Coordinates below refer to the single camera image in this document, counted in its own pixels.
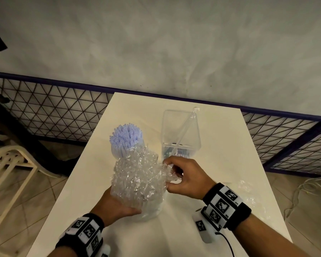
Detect person's right hand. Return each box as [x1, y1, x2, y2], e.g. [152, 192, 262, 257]
[162, 155, 218, 201]

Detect small bunch of blue straws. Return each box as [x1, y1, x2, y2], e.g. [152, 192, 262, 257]
[109, 123, 144, 158]

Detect person's right forearm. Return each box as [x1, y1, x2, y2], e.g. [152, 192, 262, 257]
[231, 212, 319, 257]

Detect pack of clear straws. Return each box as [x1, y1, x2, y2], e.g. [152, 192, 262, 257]
[111, 147, 178, 222]

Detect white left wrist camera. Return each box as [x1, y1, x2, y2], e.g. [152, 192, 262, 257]
[97, 243, 112, 257]

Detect long clear straw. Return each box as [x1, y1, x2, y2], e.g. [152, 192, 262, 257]
[176, 106, 200, 148]

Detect clear plastic wrap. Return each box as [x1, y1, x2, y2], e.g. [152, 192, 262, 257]
[230, 179, 273, 220]

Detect person's left hand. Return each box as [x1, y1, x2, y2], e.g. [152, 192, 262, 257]
[90, 187, 143, 228]

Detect black right camera cable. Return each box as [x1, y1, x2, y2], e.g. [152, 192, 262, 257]
[215, 231, 236, 257]

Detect person's left forearm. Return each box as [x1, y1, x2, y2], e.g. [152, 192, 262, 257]
[47, 246, 78, 257]

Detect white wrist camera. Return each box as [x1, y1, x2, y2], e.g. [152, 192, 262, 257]
[192, 208, 225, 244]
[97, 243, 112, 257]

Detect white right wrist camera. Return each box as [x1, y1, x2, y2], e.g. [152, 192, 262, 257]
[192, 208, 225, 244]

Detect purple framed wire mesh fence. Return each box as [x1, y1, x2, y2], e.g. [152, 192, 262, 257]
[0, 71, 321, 177]

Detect white plastic chair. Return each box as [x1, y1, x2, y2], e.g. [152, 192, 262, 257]
[0, 146, 62, 238]

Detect white floor cables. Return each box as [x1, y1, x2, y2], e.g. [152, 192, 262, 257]
[283, 176, 321, 220]

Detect clear square plastic box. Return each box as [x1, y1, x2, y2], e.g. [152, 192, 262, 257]
[162, 109, 202, 161]

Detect black left wristband with markers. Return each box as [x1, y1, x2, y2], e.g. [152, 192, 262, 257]
[55, 212, 105, 257]

